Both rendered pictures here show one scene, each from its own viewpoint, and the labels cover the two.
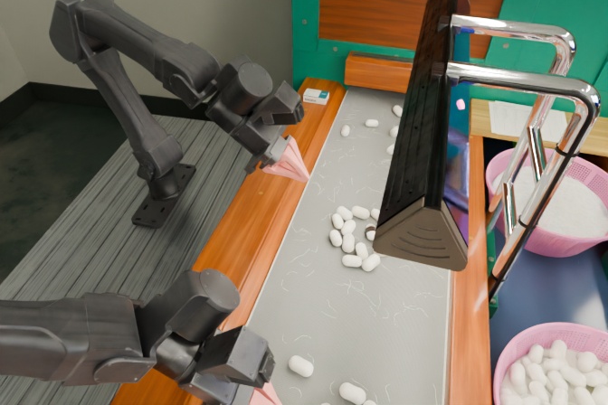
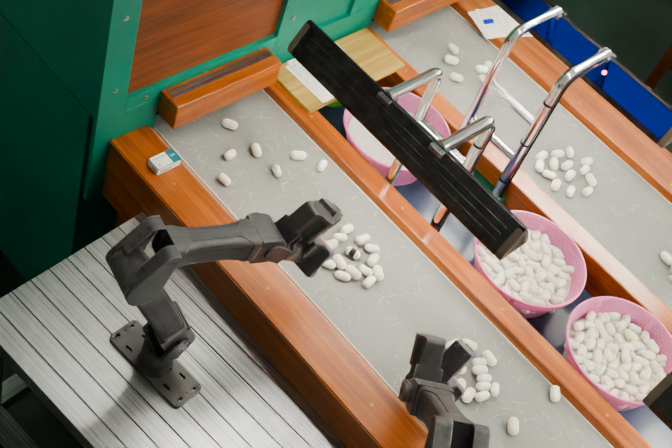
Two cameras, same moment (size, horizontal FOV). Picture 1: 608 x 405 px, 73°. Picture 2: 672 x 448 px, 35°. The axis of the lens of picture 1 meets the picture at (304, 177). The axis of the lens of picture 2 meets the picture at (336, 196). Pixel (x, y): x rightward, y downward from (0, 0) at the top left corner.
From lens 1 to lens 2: 1.78 m
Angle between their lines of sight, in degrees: 52
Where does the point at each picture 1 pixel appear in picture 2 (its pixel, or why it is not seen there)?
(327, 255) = (350, 291)
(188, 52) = (261, 225)
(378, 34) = (184, 61)
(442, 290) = (419, 255)
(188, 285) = (436, 342)
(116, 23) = (210, 242)
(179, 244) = (233, 384)
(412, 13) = (216, 29)
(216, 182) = not seen: hidden behind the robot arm
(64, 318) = (439, 391)
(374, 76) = (203, 106)
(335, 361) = not seen: hidden behind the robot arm
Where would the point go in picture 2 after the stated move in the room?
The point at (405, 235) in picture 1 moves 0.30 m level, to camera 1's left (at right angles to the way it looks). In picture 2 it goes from (514, 245) to (444, 354)
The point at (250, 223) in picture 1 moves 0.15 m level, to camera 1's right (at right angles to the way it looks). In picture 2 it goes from (297, 315) to (334, 268)
